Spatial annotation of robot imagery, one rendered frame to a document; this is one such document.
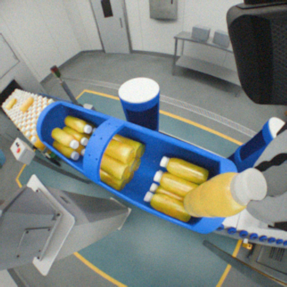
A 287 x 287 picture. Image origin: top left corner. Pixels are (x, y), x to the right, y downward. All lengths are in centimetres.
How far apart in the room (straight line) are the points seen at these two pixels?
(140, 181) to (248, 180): 50
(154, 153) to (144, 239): 122
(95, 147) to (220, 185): 34
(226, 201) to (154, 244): 149
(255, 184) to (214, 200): 5
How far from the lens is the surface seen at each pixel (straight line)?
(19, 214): 40
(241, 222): 78
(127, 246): 167
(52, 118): 77
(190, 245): 169
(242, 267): 110
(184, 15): 350
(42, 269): 66
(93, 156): 40
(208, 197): 19
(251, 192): 15
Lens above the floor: 154
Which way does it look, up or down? 62 degrees down
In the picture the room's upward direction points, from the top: 11 degrees counter-clockwise
